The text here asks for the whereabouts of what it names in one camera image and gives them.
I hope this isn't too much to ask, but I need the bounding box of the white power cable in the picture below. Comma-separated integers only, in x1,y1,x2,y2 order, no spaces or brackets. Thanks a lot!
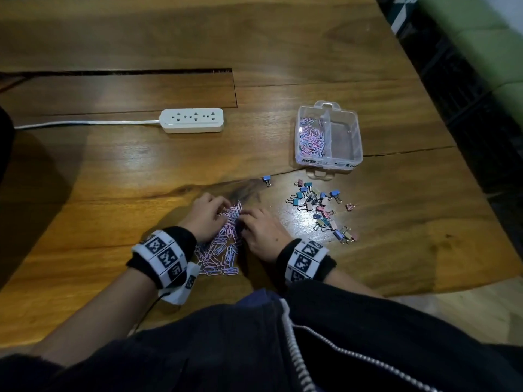
14,119,161,130

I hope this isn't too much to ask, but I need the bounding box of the heap of boxed paper clips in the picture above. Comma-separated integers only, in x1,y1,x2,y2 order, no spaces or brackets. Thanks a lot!
299,118,326,157

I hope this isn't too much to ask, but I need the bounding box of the white power strip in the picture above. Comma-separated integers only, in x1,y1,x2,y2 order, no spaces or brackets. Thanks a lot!
159,108,225,134

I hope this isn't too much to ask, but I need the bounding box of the right wristband with marker tags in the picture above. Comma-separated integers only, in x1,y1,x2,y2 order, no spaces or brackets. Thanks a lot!
275,237,338,287

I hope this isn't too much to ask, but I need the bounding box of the person's right hand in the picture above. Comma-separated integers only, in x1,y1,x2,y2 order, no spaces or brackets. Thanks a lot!
239,207,296,264

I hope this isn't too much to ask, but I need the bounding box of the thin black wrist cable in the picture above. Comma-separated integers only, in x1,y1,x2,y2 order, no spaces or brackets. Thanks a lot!
134,291,173,336

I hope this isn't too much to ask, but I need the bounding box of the person's right forearm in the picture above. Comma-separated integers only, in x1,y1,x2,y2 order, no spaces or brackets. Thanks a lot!
321,268,385,299

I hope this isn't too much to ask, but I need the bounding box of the black zip jacket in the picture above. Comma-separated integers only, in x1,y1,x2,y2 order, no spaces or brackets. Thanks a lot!
0,281,523,392

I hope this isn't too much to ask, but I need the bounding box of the wristband with marker tags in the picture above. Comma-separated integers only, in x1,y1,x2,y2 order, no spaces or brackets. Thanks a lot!
275,237,338,287
125,226,202,305

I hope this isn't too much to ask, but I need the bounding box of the pile of pastel paper clips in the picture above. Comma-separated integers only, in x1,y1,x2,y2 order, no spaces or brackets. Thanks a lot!
194,200,244,277

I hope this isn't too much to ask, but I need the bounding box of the clear plastic compartment box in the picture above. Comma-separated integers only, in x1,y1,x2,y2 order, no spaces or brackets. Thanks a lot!
294,100,364,181

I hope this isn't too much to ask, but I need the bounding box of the pile of pastel binder clips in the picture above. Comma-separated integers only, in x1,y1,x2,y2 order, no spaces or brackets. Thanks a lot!
285,179,360,245

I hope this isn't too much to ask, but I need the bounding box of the person's left forearm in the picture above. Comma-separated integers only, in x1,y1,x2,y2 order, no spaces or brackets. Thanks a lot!
31,266,160,367

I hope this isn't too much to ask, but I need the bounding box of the person's left hand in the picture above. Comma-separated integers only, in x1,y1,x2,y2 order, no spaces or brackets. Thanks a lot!
178,193,232,244

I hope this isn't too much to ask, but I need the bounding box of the left wristband with marker tags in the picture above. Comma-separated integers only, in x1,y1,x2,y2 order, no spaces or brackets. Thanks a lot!
125,226,202,305

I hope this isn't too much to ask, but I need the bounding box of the green upholstered bench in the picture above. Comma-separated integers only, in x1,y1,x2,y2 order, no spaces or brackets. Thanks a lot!
416,0,523,121

